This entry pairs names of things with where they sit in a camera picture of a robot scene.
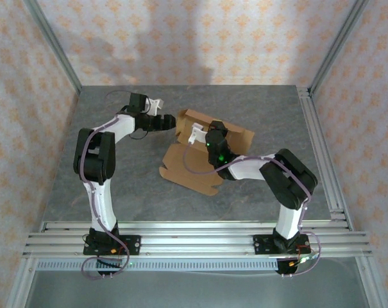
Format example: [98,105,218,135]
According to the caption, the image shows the brown cardboard paper box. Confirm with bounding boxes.
[160,108,256,196]

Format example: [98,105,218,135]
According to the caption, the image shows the grey steel panel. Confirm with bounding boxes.
[26,269,379,308]

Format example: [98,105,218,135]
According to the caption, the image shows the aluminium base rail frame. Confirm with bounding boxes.
[22,220,373,258]

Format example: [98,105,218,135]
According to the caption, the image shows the aluminium side rail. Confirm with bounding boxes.
[296,85,354,231]

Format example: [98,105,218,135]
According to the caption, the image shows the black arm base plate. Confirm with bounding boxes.
[83,235,141,257]
[253,234,310,257]

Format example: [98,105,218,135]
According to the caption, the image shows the slotted grey cable duct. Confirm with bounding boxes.
[36,258,280,271]

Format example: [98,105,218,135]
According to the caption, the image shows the purple cable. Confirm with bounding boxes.
[182,142,323,278]
[76,90,133,280]

